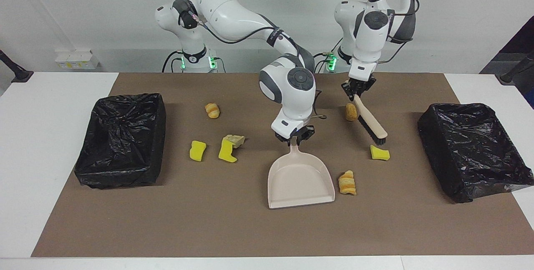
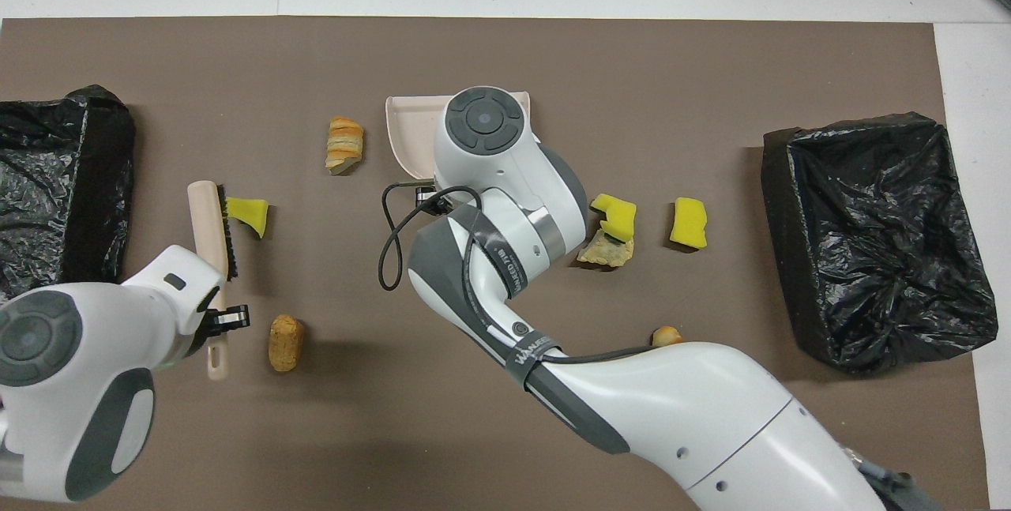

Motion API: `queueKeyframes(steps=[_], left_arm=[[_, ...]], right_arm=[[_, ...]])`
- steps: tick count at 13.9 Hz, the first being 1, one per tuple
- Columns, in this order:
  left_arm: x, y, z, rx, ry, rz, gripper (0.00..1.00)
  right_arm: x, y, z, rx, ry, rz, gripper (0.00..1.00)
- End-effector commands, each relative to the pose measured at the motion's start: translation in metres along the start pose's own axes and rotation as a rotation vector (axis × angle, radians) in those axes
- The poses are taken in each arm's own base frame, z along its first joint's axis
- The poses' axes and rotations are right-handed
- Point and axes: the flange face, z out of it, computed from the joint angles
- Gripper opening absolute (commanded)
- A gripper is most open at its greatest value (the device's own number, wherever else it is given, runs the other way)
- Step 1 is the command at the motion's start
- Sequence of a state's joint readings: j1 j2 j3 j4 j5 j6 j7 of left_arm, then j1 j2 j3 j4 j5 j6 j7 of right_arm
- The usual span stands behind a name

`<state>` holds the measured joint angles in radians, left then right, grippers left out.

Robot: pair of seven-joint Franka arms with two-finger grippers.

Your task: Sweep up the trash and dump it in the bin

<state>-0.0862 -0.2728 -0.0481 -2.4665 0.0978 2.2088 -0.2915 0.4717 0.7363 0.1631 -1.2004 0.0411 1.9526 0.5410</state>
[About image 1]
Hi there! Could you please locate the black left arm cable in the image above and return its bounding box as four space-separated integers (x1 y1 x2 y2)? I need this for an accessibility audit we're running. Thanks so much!
358 0 420 64

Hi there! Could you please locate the large striped croissant piece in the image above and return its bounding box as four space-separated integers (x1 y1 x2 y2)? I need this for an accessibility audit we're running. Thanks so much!
338 170 358 196

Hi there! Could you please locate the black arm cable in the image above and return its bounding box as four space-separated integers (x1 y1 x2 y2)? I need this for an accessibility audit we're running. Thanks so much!
186 9 327 119
358 0 420 64

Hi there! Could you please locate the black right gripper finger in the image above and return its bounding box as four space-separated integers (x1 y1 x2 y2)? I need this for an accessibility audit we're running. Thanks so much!
297 126 316 143
275 133 295 148

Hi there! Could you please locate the notched yellow sponge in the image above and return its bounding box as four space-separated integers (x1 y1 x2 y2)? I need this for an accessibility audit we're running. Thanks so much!
218 140 238 163

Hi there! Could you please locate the pale crusty bread chunk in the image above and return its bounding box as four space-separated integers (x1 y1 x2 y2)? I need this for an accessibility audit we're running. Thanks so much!
222 135 246 149

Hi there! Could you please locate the black background panel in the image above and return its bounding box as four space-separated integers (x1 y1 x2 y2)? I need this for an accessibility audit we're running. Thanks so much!
480 15 534 74

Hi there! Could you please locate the beige brush with black bristles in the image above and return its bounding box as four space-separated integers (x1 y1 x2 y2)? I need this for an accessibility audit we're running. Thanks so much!
353 94 388 145

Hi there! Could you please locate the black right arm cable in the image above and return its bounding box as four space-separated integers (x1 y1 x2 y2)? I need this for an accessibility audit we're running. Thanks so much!
186 9 327 119

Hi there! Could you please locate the rectangular yellow sponge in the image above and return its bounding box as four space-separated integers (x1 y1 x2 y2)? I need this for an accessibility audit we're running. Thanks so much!
189 141 207 162

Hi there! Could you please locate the brown table mat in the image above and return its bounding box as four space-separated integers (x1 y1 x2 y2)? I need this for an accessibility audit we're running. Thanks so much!
31 73 534 258

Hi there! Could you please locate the black bag-lined bin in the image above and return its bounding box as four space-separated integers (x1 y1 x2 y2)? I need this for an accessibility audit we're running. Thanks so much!
418 103 534 204
74 93 166 189

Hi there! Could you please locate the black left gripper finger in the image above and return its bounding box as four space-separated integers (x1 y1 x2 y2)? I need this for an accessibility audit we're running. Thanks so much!
357 77 377 98
341 78 356 103

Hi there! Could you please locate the black camera stand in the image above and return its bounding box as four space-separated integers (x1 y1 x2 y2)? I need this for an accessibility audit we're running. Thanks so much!
0 50 34 83
500 51 534 85

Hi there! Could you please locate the white wall socket box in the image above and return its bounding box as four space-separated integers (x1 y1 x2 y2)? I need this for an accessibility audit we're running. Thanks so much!
55 50 100 70

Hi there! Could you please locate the beige plastic dustpan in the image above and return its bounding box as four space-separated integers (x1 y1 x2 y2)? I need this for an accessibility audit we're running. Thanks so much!
267 137 335 209

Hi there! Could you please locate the yellow sponge wedge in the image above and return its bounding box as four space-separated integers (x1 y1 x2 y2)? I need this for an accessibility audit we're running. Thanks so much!
370 145 391 161

